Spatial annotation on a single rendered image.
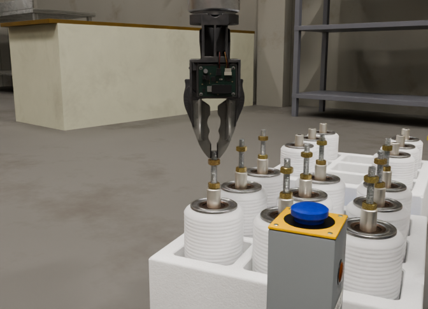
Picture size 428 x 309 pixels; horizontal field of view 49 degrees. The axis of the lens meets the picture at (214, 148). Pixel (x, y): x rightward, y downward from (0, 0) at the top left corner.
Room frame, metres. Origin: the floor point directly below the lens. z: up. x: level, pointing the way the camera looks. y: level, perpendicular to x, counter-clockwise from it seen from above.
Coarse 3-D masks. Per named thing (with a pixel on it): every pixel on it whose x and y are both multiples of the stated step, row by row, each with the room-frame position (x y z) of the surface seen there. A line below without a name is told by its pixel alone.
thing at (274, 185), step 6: (282, 174) 0.92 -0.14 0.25; (252, 180) 0.89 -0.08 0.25; (258, 180) 0.88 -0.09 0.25; (264, 180) 0.88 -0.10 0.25; (270, 180) 0.88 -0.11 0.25; (276, 180) 0.89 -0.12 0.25; (282, 180) 0.90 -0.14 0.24; (264, 186) 0.88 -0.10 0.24; (270, 186) 0.88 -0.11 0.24; (276, 186) 0.89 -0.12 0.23; (282, 186) 0.90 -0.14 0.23; (270, 192) 0.88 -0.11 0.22; (276, 192) 0.89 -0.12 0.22; (270, 198) 0.88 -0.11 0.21; (276, 198) 0.89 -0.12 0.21; (270, 204) 0.88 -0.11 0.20; (276, 204) 0.89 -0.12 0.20
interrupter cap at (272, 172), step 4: (248, 168) 0.95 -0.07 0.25; (252, 168) 0.95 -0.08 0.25; (256, 168) 0.95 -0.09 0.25; (268, 168) 0.95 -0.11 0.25; (272, 168) 0.95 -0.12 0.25; (248, 172) 0.92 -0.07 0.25; (252, 172) 0.92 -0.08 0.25; (256, 172) 0.93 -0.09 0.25; (268, 172) 0.93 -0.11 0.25; (272, 172) 0.92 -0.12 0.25; (276, 172) 0.92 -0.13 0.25; (256, 176) 0.89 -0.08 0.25; (260, 176) 0.89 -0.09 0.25; (264, 176) 0.89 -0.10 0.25; (268, 176) 0.89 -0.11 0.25; (272, 176) 0.89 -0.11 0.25
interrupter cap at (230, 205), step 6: (204, 198) 0.74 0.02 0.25; (222, 198) 0.74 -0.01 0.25; (192, 204) 0.71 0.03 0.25; (198, 204) 0.71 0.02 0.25; (204, 204) 0.72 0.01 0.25; (222, 204) 0.72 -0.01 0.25; (228, 204) 0.72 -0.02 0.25; (234, 204) 0.71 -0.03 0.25; (198, 210) 0.68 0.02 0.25; (204, 210) 0.68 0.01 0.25; (210, 210) 0.68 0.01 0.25; (216, 210) 0.68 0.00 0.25; (222, 210) 0.68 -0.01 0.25; (228, 210) 0.68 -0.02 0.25
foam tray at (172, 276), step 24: (408, 240) 0.74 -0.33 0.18; (168, 264) 0.66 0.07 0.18; (192, 264) 0.65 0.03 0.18; (216, 264) 0.65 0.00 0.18; (240, 264) 0.65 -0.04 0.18; (408, 264) 0.65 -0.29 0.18; (168, 288) 0.66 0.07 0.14; (192, 288) 0.64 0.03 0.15; (216, 288) 0.63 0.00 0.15; (240, 288) 0.61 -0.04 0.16; (264, 288) 0.60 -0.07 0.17; (408, 288) 0.58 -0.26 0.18
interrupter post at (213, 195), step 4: (208, 188) 0.71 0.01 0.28; (208, 192) 0.71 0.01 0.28; (212, 192) 0.70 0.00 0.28; (216, 192) 0.70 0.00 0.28; (220, 192) 0.71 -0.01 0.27; (208, 196) 0.71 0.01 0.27; (212, 196) 0.70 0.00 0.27; (216, 196) 0.70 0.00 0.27; (220, 196) 0.71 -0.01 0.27; (208, 200) 0.71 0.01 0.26; (212, 200) 0.70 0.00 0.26; (216, 200) 0.70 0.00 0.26; (220, 200) 0.71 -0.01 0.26; (208, 204) 0.71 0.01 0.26; (212, 204) 0.70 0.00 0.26; (216, 204) 0.70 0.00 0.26; (220, 204) 0.71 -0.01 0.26
